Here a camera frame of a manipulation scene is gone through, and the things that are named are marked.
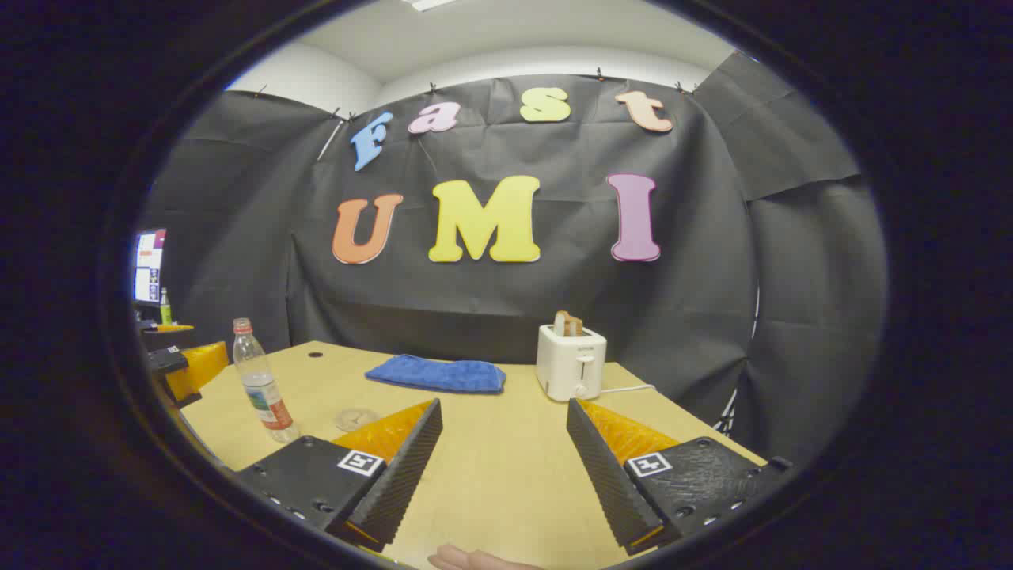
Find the white rod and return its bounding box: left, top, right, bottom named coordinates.
left=317, top=119, right=346, bottom=162

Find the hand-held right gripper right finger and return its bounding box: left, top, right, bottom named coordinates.
left=566, top=398, right=795, bottom=557

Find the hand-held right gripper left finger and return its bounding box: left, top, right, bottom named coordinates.
left=236, top=398, right=444, bottom=553

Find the blue folded towel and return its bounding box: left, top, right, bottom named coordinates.
left=365, top=354, right=507, bottom=394

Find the computer monitor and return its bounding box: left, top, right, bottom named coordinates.
left=133, top=228, right=168, bottom=308

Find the clear plastic water bottle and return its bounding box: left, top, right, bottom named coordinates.
left=233, top=317, right=301, bottom=444

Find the round beige coaster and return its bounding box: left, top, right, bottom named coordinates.
left=334, top=407, right=381, bottom=432

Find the white toaster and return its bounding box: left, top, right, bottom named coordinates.
left=536, top=323, right=609, bottom=402

